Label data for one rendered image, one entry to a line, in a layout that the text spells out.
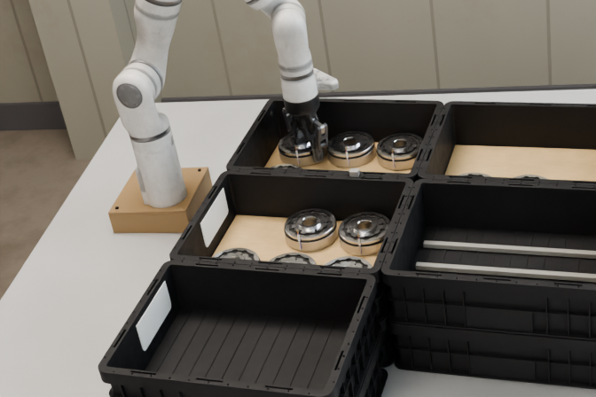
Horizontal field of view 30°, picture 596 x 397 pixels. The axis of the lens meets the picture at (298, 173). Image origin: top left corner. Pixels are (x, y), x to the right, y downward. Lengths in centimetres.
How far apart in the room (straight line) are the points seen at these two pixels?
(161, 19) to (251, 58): 194
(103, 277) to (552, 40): 211
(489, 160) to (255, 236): 52
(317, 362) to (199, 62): 251
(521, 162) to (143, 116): 80
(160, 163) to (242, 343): 61
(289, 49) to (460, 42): 184
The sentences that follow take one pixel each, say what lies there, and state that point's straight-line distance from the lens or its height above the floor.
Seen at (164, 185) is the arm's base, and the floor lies 82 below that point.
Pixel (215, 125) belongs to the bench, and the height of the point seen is 70.
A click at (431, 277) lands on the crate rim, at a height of 93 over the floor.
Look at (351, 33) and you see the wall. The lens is 408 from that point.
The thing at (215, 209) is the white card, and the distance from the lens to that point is 220.
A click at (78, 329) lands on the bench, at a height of 70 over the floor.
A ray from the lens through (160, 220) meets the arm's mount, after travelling 251.
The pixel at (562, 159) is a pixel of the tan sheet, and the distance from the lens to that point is 235.
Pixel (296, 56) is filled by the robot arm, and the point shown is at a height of 110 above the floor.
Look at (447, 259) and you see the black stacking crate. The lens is 209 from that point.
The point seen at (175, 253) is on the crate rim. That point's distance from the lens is 205.
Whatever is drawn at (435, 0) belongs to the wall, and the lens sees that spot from 398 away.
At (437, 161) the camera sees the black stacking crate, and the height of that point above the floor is 89.
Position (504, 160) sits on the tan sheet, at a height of 83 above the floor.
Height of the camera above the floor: 209
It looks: 32 degrees down
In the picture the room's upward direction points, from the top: 10 degrees counter-clockwise
